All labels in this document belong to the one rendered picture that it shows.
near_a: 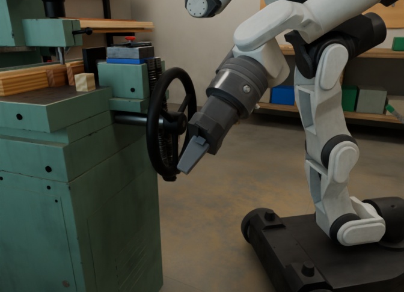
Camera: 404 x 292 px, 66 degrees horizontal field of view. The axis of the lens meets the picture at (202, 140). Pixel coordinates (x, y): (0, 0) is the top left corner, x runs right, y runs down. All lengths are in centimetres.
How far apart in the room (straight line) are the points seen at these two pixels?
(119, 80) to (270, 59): 44
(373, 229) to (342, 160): 37
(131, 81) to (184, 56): 363
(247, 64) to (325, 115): 66
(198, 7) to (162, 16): 339
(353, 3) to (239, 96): 24
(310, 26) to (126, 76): 48
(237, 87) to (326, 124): 69
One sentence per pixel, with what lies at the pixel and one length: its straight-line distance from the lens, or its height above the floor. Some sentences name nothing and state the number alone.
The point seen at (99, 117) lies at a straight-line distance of 84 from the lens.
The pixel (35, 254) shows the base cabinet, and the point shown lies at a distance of 100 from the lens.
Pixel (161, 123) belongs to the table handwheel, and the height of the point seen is 81.
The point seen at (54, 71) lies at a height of 94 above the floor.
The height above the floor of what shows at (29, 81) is 92.
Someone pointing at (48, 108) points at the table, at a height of 89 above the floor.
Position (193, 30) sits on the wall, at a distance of 437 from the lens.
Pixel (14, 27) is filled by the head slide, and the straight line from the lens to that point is 100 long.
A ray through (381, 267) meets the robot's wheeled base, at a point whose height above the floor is 17.
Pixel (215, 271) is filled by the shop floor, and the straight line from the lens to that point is 154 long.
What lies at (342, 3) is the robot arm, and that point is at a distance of 59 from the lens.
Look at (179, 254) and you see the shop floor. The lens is 163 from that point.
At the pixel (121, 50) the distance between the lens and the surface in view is 86.
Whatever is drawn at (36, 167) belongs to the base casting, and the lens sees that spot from 83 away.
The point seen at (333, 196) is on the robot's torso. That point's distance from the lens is 131.
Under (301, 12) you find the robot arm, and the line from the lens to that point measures 57.
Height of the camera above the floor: 105
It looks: 20 degrees down
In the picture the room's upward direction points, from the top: straight up
